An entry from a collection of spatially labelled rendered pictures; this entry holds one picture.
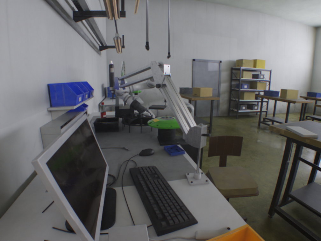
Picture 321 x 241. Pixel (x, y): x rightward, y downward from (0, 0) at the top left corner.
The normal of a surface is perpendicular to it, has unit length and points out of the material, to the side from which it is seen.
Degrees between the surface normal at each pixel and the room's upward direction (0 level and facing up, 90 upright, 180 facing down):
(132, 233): 0
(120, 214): 0
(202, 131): 90
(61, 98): 92
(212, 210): 0
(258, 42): 90
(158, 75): 90
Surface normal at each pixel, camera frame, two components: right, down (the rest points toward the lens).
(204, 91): 0.47, 0.21
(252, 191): -0.02, 0.24
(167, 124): 0.00, -0.81
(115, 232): 0.00, -0.97
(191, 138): -0.69, 0.17
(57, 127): 0.20, 0.23
